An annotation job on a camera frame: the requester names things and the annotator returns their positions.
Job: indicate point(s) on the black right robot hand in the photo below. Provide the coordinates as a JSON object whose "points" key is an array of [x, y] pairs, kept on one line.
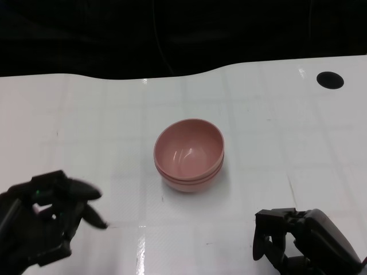
{"points": [[315, 240]]}

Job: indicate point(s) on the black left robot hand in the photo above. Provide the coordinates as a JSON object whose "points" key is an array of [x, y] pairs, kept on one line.
{"points": [[34, 223]]}

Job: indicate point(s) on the pink plastic bowl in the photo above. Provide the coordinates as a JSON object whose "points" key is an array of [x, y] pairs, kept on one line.
{"points": [[189, 151], [198, 180], [189, 187]]}

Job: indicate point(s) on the black round table grommet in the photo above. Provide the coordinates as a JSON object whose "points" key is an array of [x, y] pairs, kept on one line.
{"points": [[330, 80]]}

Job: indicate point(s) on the black backdrop curtain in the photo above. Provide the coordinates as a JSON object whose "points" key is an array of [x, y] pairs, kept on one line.
{"points": [[86, 34]]}

